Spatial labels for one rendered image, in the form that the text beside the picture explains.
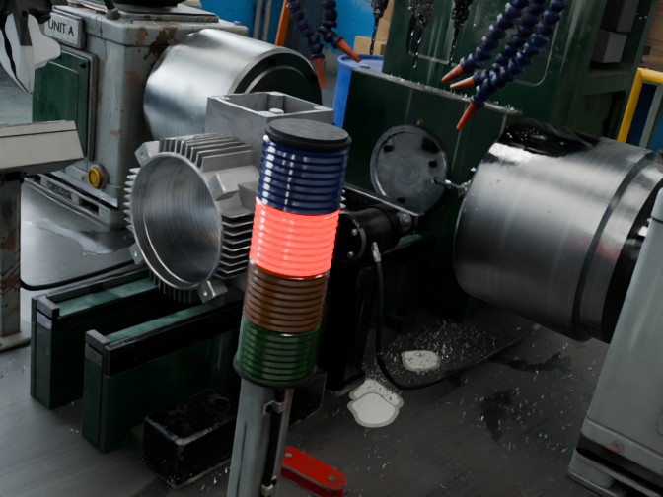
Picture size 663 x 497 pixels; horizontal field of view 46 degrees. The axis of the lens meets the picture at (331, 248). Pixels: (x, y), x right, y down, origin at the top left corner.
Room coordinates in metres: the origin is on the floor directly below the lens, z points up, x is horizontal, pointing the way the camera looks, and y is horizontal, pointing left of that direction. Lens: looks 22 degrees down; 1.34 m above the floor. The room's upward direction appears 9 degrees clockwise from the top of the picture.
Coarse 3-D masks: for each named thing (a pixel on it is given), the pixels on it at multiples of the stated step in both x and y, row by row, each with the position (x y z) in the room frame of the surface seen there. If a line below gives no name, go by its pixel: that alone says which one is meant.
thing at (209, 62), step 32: (224, 32) 1.34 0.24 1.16; (160, 64) 1.29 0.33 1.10; (192, 64) 1.24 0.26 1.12; (224, 64) 1.22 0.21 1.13; (256, 64) 1.21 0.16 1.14; (288, 64) 1.27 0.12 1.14; (160, 96) 1.25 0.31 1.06; (192, 96) 1.21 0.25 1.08; (320, 96) 1.35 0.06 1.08; (160, 128) 1.25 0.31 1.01; (192, 128) 1.20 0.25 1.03
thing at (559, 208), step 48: (528, 144) 0.94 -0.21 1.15; (576, 144) 0.93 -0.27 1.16; (624, 144) 0.94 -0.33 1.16; (480, 192) 0.91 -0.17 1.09; (528, 192) 0.88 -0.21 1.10; (576, 192) 0.86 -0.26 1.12; (624, 192) 0.86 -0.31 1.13; (480, 240) 0.89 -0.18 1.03; (528, 240) 0.86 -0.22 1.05; (576, 240) 0.83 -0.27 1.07; (624, 240) 0.82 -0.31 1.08; (480, 288) 0.91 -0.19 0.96; (528, 288) 0.86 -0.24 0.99; (576, 288) 0.82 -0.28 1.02; (624, 288) 0.86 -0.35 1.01; (576, 336) 0.86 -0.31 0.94
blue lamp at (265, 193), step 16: (272, 144) 0.50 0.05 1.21; (272, 160) 0.50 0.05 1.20; (288, 160) 0.50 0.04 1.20; (304, 160) 0.50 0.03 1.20; (320, 160) 0.50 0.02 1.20; (336, 160) 0.51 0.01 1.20; (272, 176) 0.50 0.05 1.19; (288, 176) 0.50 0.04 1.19; (304, 176) 0.50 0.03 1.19; (320, 176) 0.50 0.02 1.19; (336, 176) 0.51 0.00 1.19; (272, 192) 0.50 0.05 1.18; (288, 192) 0.50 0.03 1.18; (304, 192) 0.50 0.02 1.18; (320, 192) 0.50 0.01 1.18; (336, 192) 0.51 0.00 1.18; (272, 208) 0.50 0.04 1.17; (288, 208) 0.50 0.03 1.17; (304, 208) 0.50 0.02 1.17; (320, 208) 0.50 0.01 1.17; (336, 208) 0.51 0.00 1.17
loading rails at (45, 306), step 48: (432, 240) 1.17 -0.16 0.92; (96, 288) 0.82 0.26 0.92; (144, 288) 0.84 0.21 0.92; (384, 288) 1.07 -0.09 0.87; (48, 336) 0.74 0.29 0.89; (96, 336) 0.69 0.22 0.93; (144, 336) 0.71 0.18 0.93; (192, 336) 0.77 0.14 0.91; (48, 384) 0.74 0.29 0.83; (96, 384) 0.69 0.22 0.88; (144, 384) 0.71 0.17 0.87; (192, 384) 0.77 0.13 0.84; (96, 432) 0.68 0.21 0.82
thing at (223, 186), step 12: (144, 144) 0.86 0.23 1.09; (156, 144) 0.87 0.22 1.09; (144, 156) 0.86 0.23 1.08; (216, 180) 0.79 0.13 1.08; (228, 180) 0.79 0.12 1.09; (216, 192) 0.79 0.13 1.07; (228, 192) 0.78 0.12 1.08; (132, 252) 0.86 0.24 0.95; (204, 288) 0.79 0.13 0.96; (216, 288) 0.79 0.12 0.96; (204, 300) 0.79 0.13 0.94
